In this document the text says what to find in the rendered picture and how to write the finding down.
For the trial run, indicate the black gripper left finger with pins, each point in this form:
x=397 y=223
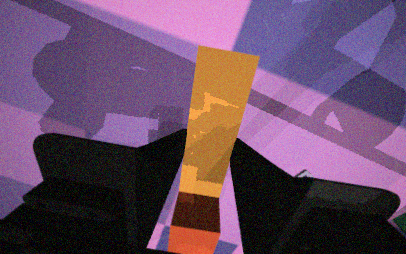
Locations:
x=144 y=174

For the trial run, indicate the dark green block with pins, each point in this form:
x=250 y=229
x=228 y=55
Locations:
x=400 y=221

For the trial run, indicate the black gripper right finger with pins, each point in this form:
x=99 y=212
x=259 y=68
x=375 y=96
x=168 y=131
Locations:
x=271 y=203

